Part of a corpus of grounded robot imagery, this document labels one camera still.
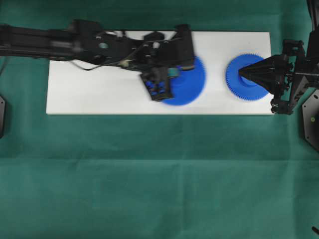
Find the blue gear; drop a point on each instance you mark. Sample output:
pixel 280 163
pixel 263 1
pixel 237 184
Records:
pixel 188 85
pixel 240 86

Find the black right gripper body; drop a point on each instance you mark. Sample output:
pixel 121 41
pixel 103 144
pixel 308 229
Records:
pixel 294 73

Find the white rectangular board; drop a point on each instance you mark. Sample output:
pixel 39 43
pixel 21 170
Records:
pixel 78 89

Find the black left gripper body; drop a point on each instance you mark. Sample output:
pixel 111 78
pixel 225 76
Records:
pixel 156 51

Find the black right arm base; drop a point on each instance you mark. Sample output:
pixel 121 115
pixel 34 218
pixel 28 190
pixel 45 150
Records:
pixel 310 110

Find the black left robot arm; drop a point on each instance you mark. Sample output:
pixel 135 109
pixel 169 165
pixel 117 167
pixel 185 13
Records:
pixel 88 41

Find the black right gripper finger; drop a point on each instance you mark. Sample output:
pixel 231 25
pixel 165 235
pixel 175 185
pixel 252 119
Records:
pixel 270 64
pixel 273 83

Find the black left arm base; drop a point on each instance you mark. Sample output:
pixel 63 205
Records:
pixel 2 115

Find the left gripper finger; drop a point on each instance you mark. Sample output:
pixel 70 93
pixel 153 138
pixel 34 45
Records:
pixel 173 72
pixel 187 67

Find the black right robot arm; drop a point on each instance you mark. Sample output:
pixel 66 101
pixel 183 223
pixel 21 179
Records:
pixel 313 44

